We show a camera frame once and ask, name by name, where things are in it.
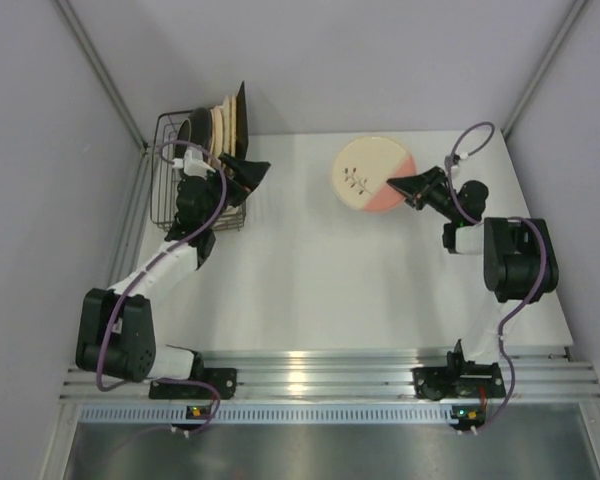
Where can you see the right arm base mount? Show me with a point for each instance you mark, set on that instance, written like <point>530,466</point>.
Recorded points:
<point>439,383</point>

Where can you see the dark wire dish rack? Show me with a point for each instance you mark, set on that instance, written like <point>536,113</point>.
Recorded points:
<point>168,158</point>

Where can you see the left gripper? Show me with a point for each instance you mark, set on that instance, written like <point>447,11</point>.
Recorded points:
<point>232,181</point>

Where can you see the slotted cable duct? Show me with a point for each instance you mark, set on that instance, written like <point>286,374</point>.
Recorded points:
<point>322,414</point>

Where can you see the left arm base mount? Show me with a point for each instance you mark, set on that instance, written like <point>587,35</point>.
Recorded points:
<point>215,383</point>

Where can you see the dark square plate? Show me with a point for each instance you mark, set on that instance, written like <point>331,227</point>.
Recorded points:
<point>242,134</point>

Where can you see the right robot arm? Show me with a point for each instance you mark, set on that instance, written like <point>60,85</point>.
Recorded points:
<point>518,261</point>

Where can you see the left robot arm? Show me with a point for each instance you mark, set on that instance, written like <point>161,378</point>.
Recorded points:
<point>116,335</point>

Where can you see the cream and pink floral plate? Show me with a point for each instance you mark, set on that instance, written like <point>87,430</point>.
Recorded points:
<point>361,169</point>

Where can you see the aluminium rail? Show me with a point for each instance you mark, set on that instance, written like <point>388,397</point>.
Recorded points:
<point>547,375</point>

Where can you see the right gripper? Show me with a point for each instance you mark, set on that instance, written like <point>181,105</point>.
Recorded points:
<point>423,185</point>

